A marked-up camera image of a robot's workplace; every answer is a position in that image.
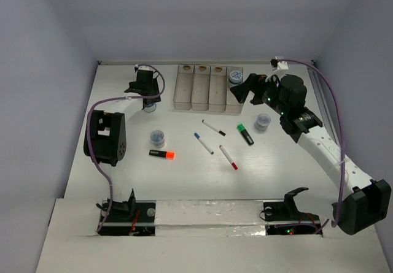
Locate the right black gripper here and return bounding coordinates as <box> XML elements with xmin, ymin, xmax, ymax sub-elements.
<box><xmin>230</xmin><ymin>72</ymin><xmax>289</xmax><ymax>116</ymax></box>

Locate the blue label putty jar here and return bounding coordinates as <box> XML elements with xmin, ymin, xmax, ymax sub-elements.
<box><xmin>228</xmin><ymin>69</ymin><xmax>243</xmax><ymax>88</ymax></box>
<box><xmin>144</xmin><ymin>102</ymin><xmax>157</xmax><ymax>113</ymax></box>

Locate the green cap black highlighter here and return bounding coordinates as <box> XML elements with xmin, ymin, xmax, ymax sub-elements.
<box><xmin>236</xmin><ymin>123</ymin><xmax>254</xmax><ymax>146</ymax></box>

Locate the black cap white marker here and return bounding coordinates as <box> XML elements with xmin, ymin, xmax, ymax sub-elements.
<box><xmin>202</xmin><ymin>120</ymin><xmax>226</xmax><ymax>137</ymax></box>

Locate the blue cap white marker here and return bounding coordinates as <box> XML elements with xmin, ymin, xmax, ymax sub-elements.
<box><xmin>194</xmin><ymin>133</ymin><xmax>214</xmax><ymax>155</ymax></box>

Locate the orange cap black highlighter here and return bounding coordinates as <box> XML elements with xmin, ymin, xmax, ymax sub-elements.
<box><xmin>149</xmin><ymin>150</ymin><xmax>175</xmax><ymax>160</ymax></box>

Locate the red cap white marker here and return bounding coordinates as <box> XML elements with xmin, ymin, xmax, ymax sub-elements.
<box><xmin>219</xmin><ymin>145</ymin><xmax>238</xmax><ymax>170</ymax></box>

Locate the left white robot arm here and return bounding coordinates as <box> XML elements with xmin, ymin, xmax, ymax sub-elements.
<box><xmin>84</xmin><ymin>64</ymin><xmax>166</xmax><ymax>221</ymax></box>

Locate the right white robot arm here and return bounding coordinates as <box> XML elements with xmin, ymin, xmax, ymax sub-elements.
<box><xmin>230</xmin><ymin>73</ymin><xmax>392</xmax><ymax>235</ymax></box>

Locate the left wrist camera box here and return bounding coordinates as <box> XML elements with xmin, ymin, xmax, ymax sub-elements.
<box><xmin>134</xmin><ymin>64</ymin><xmax>154</xmax><ymax>72</ymax></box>

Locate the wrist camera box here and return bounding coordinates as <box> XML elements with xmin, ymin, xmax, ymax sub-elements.
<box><xmin>134</xmin><ymin>64</ymin><xmax>154</xmax><ymax>72</ymax></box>
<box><xmin>270</xmin><ymin>56</ymin><xmax>289</xmax><ymax>71</ymax></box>

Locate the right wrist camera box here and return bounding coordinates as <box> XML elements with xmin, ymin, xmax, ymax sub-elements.
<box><xmin>270</xmin><ymin>56</ymin><xmax>289</xmax><ymax>71</ymax></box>

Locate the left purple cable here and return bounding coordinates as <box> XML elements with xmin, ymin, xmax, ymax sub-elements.
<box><xmin>87</xmin><ymin>64</ymin><xmax>166</xmax><ymax>234</ymax></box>

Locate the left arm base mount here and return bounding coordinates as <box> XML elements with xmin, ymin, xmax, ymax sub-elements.
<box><xmin>106</xmin><ymin>189</ymin><xmax>136</xmax><ymax>222</ymax></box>

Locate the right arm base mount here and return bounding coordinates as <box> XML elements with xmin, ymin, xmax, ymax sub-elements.
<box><xmin>259</xmin><ymin>187</ymin><xmax>320</xmax><ymax>226</ymax></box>

